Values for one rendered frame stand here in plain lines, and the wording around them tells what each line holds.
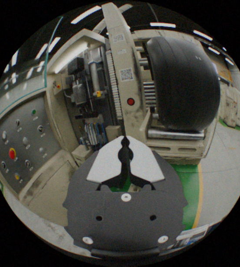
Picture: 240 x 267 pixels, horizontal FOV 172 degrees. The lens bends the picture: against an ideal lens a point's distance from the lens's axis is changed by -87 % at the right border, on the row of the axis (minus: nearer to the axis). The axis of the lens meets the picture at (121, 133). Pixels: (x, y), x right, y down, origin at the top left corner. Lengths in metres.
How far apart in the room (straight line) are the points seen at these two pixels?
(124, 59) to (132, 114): 0.33
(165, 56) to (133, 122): 0.41
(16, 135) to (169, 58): 0.67
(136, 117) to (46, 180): 0.63
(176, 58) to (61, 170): 0.70
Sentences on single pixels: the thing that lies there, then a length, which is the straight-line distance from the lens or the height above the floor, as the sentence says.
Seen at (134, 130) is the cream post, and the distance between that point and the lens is 0.56.
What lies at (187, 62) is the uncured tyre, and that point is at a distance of 0.31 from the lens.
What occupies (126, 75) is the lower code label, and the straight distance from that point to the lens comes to 0.51.
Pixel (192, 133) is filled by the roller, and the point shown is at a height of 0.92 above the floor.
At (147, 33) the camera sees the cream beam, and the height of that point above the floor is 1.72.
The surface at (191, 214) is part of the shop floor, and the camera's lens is 1.31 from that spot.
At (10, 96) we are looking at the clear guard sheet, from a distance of 0.53.
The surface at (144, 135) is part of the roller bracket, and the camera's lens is 0.42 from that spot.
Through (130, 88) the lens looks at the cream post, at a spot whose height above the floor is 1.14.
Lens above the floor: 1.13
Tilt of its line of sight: 27 degrees down
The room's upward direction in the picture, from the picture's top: 10 degrees counter-clockwise
